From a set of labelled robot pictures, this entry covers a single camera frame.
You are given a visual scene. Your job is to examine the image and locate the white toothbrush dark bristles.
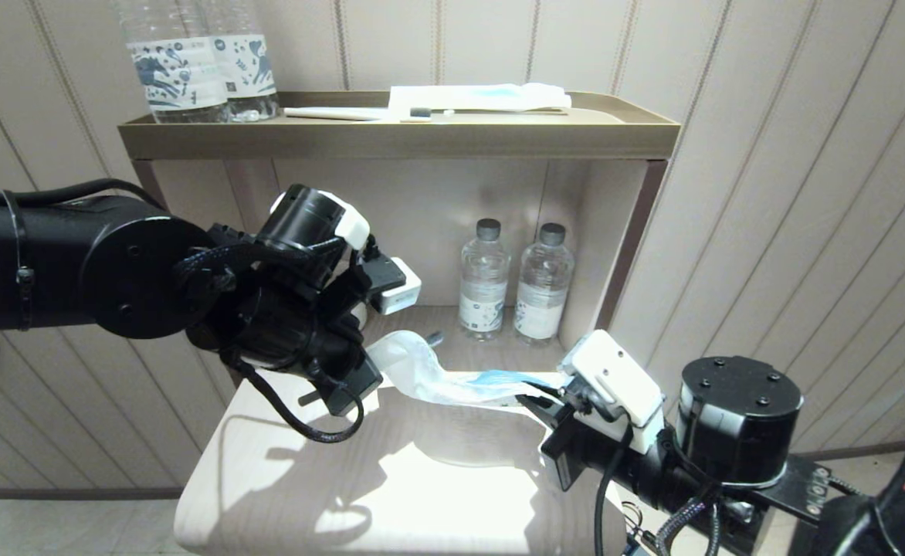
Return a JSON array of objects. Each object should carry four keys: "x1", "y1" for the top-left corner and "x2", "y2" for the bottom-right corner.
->
[{"x1": 284, "y1": 107, "x2": 432, "y2": 123}]

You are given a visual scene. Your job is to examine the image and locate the braided right arm cable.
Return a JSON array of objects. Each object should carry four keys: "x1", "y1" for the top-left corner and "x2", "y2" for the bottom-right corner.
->
[{"x1": 653, "y1": 494, "x2": 724, "y2": 556}]

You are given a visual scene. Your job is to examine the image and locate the white blue plastic wrapper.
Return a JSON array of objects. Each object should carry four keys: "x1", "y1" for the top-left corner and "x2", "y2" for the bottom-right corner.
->
[{"x1": 368, "y1": 331, "x2": 571, "y2": 410}]

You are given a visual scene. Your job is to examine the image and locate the black key bunch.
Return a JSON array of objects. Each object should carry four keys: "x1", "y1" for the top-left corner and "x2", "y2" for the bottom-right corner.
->
[{"x1": 621, "y1": 502, "x2": 671, "y2": 556}]

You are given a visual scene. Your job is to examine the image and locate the braided arm cable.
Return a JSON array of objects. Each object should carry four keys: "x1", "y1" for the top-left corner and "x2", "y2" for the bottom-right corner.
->
[
  {"x1": 221, "y1": 351, "x2": 366, "y2": 445},
  {"x1": 653, "y1": 494, "x2": 724, "y2": 556}
]

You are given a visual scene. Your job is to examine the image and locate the large clear water bottle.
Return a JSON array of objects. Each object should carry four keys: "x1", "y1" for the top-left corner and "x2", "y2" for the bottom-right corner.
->
[
  {"x1": 113, "y1": 0, "x2": 231, "y2": 124},
  {"x1": 202, "y1": 0, "x2": 280, "y2": 123}
]

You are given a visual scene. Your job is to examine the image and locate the brown open shelf unit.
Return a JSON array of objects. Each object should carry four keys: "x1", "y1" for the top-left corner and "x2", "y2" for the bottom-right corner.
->
[{"x1": 119, "y1": 91, "x2": 681, "y2": 387}]

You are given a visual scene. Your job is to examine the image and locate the small clear water bottle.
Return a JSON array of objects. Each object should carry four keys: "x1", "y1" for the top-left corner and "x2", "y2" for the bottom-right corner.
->
[
  {"x1": 514, "y1": 223, "x2": 575, "y2": 345},
  {"x1": 459, "y1": 219, "x2": 512, "y2": 341}
]

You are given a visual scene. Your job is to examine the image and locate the braided left arm cable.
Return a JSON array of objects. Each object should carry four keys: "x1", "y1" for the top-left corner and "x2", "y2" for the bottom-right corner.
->
[{"x1": 221, "y1": 351, "x2": 366, "y2": 445}]

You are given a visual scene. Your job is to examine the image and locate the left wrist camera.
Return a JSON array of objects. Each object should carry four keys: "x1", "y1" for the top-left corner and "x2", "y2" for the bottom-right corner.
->
[{"x1": 366, "y1": 255, "x2": 423, "y2": 316}]

